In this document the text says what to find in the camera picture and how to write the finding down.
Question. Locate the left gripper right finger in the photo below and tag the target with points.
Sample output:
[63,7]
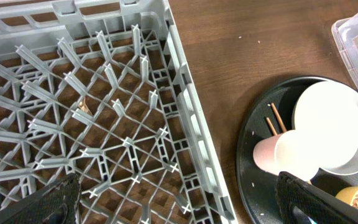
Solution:
[299,201]

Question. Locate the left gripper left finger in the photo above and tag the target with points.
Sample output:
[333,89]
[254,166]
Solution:
[55,203]

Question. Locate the yellow bowl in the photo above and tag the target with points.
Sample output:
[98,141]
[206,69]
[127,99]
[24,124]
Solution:
[356,196]

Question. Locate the pink plastic cup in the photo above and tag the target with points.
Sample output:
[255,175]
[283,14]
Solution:
[290,152]

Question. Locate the grey round plate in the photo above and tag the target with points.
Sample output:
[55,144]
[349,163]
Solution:
[328,112]

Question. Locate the wooden chopstick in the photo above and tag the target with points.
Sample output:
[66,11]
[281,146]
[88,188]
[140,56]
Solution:
[278,117]
[271,127]

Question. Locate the grey plastic dishwasher rack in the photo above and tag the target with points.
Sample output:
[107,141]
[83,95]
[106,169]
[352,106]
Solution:
[102,89]

